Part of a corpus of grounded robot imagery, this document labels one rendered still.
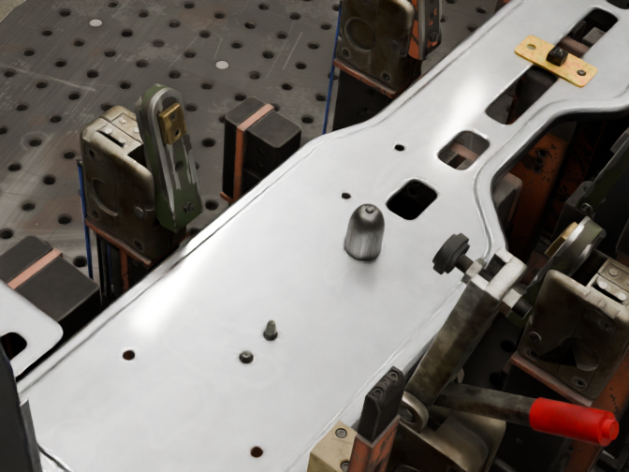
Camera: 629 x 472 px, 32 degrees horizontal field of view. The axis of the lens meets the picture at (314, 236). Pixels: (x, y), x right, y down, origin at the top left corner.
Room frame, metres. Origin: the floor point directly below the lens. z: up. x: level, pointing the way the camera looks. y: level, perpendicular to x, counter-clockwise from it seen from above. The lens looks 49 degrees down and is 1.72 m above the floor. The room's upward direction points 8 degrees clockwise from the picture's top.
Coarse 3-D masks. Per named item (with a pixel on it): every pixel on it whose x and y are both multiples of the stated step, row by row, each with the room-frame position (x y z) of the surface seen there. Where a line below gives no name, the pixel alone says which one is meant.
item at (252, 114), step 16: (240, 112) 0.79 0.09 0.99; (256, 112) 0.79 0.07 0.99; (272, 112) 0.79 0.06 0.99; (240, 128) 0.76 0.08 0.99; (256, 128) 0.77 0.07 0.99; (272, 128) 0.77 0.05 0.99; (288, 128) 0.77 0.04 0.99; (224, 144) 0.78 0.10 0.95; (240, 144) 0.76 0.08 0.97; (256, 144) 0.76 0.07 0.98; (272, 144) 0.75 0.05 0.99; (288, 144) 0.76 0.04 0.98; (224, 160) 0.77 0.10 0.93; (240, 160) 0.76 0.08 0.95; (256, 160) 0.75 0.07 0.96; (272, 160) 0.74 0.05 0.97; (224, 176) 0.77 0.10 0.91; (240, 176) 0.76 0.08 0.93; (256, 176) 0.75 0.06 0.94; (224, 192) 0.77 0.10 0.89; (240, 192) 0.76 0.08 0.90
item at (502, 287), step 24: (456, 240) 0.45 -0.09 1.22; (456, 264) 0.44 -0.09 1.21; (480, 264) 0.44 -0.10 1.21; (504, 264) 0.44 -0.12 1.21; (480, 288) 0.42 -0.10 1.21; (504, 288) 0.42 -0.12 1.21; (456, 312) 0.43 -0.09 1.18; (480, 312) 0.42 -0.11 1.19; (504, 312) 0.42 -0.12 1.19; (528, 312) 0.42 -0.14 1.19; (456, 336) 0.42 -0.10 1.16; (480, 336) 0.44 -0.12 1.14; (432, 360) 0.43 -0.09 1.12; (456, 360) 0.42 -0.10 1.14; (408, 384) 0.44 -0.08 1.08; (432, 384) 0.43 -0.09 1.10
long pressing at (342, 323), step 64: (512, 0) 1.02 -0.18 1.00; (576, 0) 1.03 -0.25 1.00; (448, 64) 0.89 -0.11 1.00; (512, 64) 0.90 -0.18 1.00; (384, 128) 0.78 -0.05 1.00; (448, 128) 0.79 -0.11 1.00; (512, 128) 0.80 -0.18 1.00; (256, 192) 0.68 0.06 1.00; (320, 192) 0.68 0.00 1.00; (384, 192) 0.70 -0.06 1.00; (448, 192) 0.71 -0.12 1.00; (192, 256) 0.59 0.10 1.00; (256, 256) 0.60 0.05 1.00; (320, 256) 0.61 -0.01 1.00; (384, 256) 0.62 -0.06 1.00; (128, 320) 0.52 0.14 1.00; (192, 320) 0.52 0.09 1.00; (256, 320) 0.53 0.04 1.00; (320, 320) 0.54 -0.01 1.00; (384, 320) 0.55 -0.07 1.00; (64, 384) 0.45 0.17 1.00; (128, 384) 0.46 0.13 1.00; (192, 384) 0.46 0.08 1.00; (256, 384) 0.47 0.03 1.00; (320, 384) 0.48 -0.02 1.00; (64, 448) 0.40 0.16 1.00; (128, 448) 0.40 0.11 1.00; (192, 448) 0.41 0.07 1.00
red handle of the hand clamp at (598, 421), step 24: (456, 384) 0.44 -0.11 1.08; (456, 408) 0.42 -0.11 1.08; (480, 408) 0.42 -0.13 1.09; (504, 408) 0.41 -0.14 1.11; (528, 408) 0.40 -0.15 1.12; (552, 408) 0.40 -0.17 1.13; (576, 408) 0.39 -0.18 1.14; (552, 432) 0.39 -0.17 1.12; (576, 432) 0.38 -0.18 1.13; (600, 432) 0.38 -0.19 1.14
